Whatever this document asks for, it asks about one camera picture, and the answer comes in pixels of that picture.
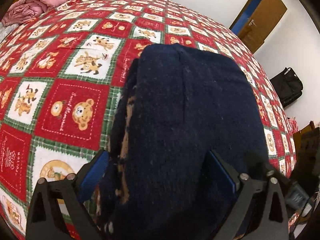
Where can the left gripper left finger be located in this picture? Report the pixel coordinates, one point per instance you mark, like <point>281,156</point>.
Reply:
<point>45,220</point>

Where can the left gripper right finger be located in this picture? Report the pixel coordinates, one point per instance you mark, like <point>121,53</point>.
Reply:
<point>274,220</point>

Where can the navy patterned knit sweater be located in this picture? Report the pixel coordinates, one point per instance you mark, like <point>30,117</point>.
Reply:
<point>178,103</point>

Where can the brown wooden cabinet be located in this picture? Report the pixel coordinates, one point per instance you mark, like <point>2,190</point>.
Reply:
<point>306,171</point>

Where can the red plaid bag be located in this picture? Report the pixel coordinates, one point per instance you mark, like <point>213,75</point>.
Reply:
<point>293,124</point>

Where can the black folded stroller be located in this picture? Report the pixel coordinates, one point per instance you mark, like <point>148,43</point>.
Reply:
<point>288,86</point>

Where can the red checkered bear bedspread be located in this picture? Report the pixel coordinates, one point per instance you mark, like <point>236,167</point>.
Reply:
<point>61,78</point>

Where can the brown wooden door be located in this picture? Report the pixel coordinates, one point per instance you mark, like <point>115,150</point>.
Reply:
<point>256,21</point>

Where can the grey floral pillow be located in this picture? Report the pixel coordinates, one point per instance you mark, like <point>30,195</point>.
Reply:
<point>5,31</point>

